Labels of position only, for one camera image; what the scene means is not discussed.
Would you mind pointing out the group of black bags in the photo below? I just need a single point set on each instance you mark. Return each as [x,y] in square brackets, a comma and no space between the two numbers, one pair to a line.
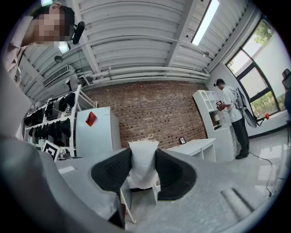
[61,128]

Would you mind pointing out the white arched cabinet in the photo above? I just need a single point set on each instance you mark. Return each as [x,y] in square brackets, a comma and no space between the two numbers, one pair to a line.
[224,141]

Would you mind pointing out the grey reflector panel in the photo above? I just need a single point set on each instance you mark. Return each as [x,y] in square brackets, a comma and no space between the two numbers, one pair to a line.
[249,118]

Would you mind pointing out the small red object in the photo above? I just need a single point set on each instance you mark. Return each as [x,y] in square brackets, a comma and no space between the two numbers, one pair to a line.
[267,116]

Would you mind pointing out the white desk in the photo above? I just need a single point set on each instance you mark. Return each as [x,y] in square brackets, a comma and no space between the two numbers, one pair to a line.
[193,145]

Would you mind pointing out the person's pink shirt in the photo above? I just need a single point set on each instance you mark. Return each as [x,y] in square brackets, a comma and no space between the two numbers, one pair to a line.
[14,50]

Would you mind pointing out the white air vent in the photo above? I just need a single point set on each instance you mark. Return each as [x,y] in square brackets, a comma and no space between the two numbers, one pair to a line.
[55,75]

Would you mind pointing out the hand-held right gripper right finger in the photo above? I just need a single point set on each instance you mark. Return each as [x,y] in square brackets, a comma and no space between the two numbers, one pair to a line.
[204,193]

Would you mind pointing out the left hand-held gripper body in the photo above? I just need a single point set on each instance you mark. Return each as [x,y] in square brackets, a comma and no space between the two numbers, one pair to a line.
[51,150]

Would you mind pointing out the small table lamp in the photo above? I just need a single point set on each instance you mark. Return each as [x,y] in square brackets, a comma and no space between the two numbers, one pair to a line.
[217,118]

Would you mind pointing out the small white fabric item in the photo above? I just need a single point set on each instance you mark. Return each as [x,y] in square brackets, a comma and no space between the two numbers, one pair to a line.
[143,166]

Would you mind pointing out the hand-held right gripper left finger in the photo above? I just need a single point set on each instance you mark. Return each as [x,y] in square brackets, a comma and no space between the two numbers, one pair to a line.
[68,182]

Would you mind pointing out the small black picture frame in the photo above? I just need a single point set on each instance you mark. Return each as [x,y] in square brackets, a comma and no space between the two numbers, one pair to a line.
[182,140]

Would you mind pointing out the person's head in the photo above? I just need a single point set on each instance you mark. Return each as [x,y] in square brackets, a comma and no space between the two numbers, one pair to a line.
[48,25]

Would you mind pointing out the white ceiling pipes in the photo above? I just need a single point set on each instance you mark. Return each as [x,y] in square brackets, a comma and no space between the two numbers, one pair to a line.
[147,74]

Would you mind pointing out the black head-worn camera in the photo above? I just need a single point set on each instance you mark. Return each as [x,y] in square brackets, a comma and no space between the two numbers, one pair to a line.
[78,31]

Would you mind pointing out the red diamond paper decoration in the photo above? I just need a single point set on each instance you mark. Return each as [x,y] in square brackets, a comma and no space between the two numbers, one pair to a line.
[91,118]

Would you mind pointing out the white shelving rack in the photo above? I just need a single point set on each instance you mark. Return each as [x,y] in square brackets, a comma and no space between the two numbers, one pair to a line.
[73,109]

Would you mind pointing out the long ceiling light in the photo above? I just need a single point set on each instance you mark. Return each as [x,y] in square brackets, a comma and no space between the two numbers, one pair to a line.
[205,22]

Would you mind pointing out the square ceiling light panel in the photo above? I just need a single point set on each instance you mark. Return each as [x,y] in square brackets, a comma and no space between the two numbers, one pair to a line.
[63,47]

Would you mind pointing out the black spot lamp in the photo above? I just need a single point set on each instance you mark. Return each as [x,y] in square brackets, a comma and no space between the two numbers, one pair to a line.
[68,83]

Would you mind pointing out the black framed window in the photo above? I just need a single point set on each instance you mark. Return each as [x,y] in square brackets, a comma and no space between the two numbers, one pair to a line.
[259,75]

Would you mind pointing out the black office chair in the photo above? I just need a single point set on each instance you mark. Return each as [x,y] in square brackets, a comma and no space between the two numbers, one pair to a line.
[287,77]

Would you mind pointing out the white refrigerator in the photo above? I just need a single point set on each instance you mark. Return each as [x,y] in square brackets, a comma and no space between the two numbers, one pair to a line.
[95,136]

